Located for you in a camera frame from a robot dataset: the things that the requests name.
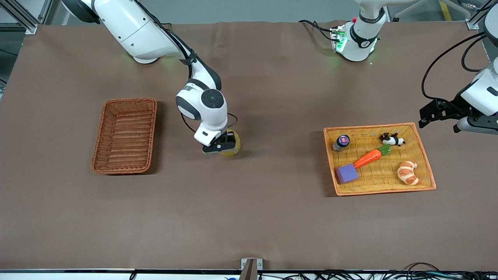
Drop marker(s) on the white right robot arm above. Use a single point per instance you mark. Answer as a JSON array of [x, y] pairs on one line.
[[132, 27]]

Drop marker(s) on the purple foam block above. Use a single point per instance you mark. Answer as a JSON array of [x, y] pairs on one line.
[[346, 174]]

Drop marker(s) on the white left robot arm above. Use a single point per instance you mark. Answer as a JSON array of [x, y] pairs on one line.
[[360, 42]]

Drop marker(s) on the orange flat wicker basket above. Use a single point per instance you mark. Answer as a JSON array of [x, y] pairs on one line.
[[383, 175]]

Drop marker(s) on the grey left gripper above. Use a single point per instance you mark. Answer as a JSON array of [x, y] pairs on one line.
[[453, 107]]

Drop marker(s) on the clear yellowish tape roll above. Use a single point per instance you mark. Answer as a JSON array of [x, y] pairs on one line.
[[233, 151]]

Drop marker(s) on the toy croissant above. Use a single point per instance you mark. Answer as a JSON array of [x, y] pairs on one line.
[[407, 174]]

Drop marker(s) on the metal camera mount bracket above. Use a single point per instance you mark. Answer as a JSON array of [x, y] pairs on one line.
[[251, 266]]

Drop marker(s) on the small bottle blue lid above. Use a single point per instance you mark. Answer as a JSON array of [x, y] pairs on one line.
[[342, 140]]

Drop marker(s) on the table cover sheet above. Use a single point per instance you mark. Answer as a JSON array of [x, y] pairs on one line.
[[272, 217]]

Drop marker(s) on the orange toy carrot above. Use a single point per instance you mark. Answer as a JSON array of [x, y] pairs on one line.
[[367, 157]]

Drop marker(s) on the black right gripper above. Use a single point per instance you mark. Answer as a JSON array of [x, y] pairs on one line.
[[230, 137]]

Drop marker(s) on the brown deep wicker basket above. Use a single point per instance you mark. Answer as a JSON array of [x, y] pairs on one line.
[[126, 136]]

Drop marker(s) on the aluminium frame profile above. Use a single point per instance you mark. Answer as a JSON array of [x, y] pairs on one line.
[[470, 21], [25, 17]]

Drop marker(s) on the black white panda toy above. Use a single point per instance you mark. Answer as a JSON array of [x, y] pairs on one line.
[[391, 139]]

